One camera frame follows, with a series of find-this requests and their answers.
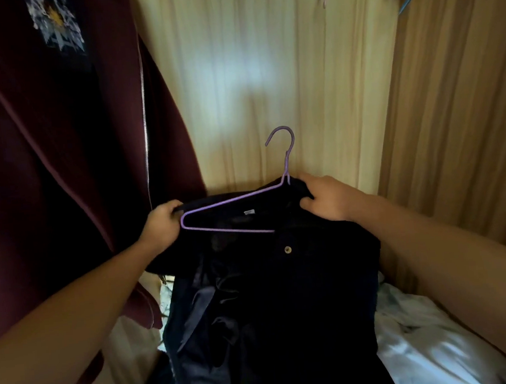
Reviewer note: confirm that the person's left hand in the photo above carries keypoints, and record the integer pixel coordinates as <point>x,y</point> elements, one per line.
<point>162,227</point>

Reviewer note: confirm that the person's right hand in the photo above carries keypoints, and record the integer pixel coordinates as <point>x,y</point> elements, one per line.
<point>334,198</point>

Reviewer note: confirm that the dark navy jacket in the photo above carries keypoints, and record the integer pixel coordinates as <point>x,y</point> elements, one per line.
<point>310,303</point>

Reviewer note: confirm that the maroon zip jacket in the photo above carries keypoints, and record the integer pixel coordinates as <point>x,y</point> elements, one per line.
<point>37,171</point>

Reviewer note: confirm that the wooden wardrobe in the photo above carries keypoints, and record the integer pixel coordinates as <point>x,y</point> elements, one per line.
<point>446,95</point>

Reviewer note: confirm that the black graphic t-shirt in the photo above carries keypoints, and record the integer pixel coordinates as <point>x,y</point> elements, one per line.
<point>59,34</point>

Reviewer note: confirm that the person's left forearm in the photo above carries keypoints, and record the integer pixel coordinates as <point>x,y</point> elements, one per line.
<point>63,336</point>

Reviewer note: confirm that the person's right forearm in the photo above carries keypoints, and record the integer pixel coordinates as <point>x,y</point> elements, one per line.
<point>461,278</point>

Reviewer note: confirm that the white cloth bundle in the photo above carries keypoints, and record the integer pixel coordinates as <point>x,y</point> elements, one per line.
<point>423,351</point>

